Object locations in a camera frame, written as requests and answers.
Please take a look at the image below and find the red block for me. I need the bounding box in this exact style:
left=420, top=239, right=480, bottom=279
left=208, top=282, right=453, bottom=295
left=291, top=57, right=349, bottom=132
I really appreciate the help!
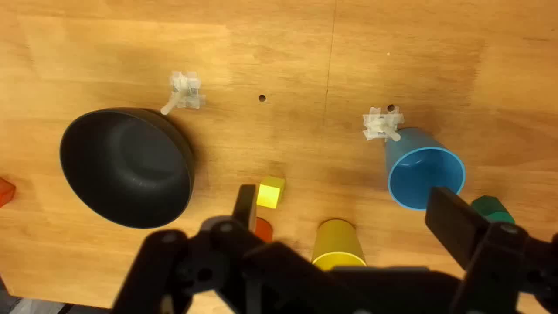
left=0, top=176, right=18, bottom=209

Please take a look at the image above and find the black bowl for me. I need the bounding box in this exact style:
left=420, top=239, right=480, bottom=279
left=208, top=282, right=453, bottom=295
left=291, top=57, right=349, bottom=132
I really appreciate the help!
left=58, top=106, right=197, bottom=230

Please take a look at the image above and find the orange plastic cup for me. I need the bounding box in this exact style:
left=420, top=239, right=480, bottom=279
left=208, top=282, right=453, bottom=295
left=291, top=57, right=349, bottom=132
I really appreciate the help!
left=253, top=216, right=276, bottom=244

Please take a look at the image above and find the green block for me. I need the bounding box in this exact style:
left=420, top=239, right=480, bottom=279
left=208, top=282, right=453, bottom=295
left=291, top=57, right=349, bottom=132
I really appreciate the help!
left=469, top=195, right=518, bottom=227

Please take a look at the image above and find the blue plastic cup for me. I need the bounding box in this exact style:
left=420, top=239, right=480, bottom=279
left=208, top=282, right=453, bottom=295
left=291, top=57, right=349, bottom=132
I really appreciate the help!
left=382, top=127, right=467, bottom=213

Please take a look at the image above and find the white tape wad with strip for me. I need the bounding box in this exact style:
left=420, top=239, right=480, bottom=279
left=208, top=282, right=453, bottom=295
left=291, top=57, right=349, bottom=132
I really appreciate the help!
left=361, top=106, right=405, bottom=143
left=159, top=70, right=206, bottom=117

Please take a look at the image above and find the yellow block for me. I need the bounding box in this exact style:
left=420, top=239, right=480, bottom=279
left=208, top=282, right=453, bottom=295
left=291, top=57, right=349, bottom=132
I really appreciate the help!
left=255, top=174, right=288, bottom=211

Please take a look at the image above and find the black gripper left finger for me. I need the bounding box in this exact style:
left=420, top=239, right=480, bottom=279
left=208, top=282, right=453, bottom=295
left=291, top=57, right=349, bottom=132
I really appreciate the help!
left=110, top=183, right=321, bottom=314

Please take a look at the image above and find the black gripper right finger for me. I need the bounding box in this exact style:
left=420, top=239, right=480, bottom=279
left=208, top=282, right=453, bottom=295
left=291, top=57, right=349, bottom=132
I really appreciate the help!
left=424, top=185, right=558, bottom=314

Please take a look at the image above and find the yellow plastic cup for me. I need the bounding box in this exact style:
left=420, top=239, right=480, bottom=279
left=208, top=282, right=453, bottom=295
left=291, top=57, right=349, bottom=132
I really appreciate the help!
left=310, top=216, right=368, bottom=272

